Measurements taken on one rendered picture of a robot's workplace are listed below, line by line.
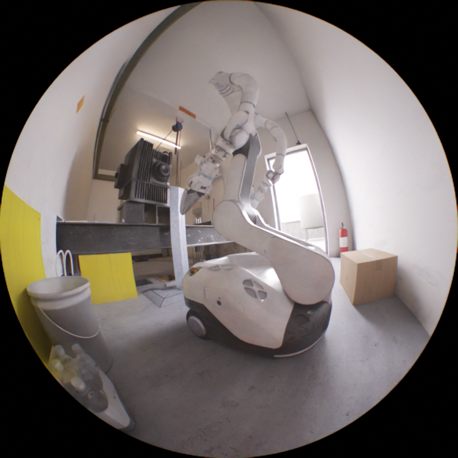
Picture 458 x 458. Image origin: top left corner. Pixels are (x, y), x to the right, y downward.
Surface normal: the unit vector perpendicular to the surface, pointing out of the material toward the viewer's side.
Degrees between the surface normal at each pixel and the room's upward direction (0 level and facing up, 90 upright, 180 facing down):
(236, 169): 90
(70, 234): 90
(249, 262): 73
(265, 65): 180
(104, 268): 90
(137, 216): 90
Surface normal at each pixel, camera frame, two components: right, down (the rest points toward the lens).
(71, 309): 0.99, -0.04
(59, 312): 0.92, -0.05
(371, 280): -0.52, -0.02
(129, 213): 0.80, -0.11
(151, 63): 0.08, 0.99
